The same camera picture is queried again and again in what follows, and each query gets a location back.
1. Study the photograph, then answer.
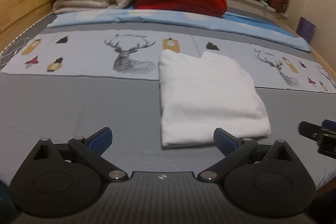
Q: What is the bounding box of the white long-sleeve baby shirt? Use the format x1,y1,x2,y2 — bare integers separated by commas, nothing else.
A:
159,50,271,147

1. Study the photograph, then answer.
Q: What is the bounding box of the purple paper bag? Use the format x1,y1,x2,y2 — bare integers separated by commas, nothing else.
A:
295,17,316,44

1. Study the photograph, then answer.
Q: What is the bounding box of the deer print bed sheet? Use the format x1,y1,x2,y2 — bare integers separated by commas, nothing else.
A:
3,30,335,93

